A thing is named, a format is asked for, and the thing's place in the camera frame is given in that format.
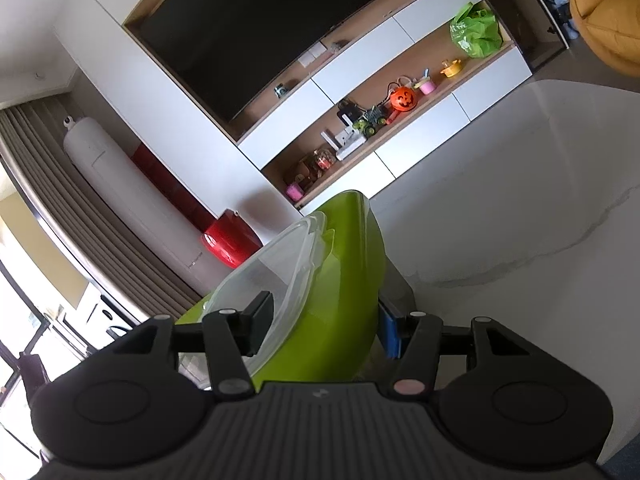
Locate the clear plastic container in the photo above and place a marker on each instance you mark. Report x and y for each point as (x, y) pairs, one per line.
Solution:
(260, 270)

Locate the white wall socket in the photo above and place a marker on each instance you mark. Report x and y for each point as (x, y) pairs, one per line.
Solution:
(313, 54)

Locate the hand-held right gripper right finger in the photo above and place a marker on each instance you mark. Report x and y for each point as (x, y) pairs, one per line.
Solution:
(390, 332)

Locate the blue figurine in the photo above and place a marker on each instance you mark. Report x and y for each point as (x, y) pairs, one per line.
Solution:
(557, 5)

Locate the white marble desktop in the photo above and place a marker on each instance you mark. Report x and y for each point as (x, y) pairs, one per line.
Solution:
(500, 210)

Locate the pink toy cup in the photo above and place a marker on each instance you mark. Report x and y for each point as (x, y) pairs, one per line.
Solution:
(428, 86)

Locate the small teal toy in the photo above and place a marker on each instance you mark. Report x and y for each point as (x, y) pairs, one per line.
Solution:
(281, 89)

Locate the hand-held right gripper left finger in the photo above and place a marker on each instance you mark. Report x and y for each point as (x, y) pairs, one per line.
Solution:
(260, 321)

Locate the window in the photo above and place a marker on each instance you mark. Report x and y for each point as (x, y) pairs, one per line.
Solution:
(30, 310)

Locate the white router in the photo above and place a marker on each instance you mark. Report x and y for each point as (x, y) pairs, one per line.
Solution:
(347, 146)

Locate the yellow toy pot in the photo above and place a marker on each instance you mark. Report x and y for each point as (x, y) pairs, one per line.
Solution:
(451, 68)

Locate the red round bin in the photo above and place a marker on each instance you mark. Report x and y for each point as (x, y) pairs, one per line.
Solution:
(230, 240)

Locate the beige curtain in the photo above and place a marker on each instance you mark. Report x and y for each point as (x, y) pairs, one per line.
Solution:
(65, 195)

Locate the small pink cup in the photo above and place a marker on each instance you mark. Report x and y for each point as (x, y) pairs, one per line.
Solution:
(294, 191)

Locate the white standing air conditioner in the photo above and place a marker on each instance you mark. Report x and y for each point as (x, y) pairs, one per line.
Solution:
(130, 190)

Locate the dark display cabinet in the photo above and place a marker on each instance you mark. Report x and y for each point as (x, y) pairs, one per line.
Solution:
(520, 25)

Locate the green plastic bag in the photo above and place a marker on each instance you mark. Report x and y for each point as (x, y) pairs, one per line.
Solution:
(476, 30)

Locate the lime green plastic container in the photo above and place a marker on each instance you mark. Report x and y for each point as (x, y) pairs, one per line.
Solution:
(340, 285)

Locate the glass candy jar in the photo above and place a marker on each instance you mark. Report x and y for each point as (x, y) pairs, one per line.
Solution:
(324, 160)

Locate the brown toy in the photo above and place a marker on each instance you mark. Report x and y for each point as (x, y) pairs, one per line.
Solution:
(304, 170)

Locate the orange pumpkin bucket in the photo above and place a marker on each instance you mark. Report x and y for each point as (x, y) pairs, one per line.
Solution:
(403, 100)

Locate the mustard yellow beanbag chair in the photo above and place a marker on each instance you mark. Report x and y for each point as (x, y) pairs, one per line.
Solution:
(607, 15)

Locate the black television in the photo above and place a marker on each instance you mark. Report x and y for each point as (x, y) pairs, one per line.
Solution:
(260, 25)

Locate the black toy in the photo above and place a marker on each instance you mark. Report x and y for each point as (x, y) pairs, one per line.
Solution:
(347, 110)

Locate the green toy truck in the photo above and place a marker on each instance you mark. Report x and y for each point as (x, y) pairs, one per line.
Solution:
(370, 121)

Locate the white and wood wall cabinet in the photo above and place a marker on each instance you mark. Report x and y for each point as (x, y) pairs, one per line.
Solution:
(435, 127)

